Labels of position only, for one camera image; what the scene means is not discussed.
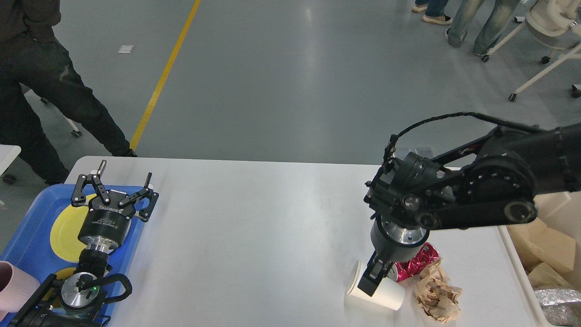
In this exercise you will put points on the floor outlet plate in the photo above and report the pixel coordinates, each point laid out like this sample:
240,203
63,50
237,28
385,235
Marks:
425,152
401,153

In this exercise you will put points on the brown paper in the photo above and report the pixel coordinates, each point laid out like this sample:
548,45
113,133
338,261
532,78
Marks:
434,294

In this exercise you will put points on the foil tray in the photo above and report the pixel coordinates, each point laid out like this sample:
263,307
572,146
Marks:
560,306

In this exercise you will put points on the crushed red can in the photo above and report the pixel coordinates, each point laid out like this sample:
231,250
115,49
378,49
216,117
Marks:
400,271

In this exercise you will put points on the yellow plate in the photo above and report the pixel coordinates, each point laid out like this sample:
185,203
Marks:
65,230

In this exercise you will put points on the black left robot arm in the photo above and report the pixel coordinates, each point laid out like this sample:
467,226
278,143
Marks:
83,294

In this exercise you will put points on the white paper cup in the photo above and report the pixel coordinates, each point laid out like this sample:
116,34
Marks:
388,294

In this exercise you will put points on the beige plastic bin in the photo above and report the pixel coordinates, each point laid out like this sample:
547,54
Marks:
560,211

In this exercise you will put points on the white side table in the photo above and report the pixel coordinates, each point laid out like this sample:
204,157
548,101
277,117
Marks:
8,153

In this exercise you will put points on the floor outlet plate right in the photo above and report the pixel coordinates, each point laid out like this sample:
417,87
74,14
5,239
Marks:
425,152

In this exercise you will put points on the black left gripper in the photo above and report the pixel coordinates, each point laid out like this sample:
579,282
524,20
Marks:
110,219

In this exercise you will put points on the grey chair at left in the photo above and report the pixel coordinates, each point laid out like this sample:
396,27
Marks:
74,128

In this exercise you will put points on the brown paper bag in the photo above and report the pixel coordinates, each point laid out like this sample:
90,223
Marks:
550,258

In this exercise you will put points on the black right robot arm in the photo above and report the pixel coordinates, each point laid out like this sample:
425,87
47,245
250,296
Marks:
489,181

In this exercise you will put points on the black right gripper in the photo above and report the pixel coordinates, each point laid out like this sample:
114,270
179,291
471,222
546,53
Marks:
392,243

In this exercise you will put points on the floor outlet plate left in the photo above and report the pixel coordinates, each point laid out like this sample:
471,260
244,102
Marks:
401,153

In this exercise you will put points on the blue plastic tray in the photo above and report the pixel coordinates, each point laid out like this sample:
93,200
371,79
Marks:
30,249

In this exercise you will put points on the pink ribbed mug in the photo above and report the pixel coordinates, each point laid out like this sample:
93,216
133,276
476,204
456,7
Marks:
16,287

